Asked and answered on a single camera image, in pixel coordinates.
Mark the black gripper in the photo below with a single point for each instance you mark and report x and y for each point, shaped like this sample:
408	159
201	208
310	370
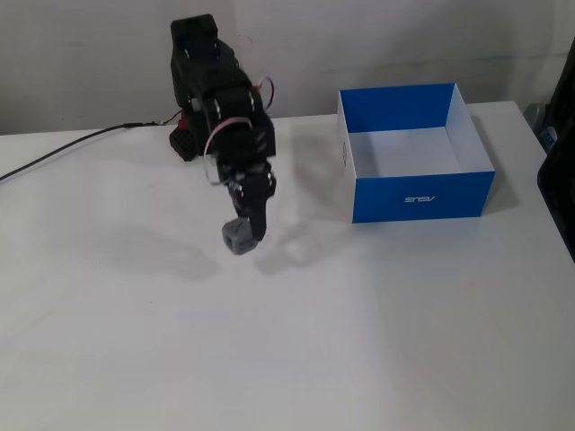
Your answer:
252	190

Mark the gray cube block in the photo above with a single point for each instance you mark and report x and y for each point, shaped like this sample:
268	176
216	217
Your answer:
238	241

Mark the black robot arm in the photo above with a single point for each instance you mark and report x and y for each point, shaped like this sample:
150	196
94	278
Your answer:
202	72

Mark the blue and white cardboard box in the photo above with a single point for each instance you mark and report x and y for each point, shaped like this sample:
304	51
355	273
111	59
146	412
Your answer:
418	199

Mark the red and black table clamp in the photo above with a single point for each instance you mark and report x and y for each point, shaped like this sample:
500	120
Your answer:
182	143

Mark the gray object with blue label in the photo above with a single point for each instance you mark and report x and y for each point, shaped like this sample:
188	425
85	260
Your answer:
541	121

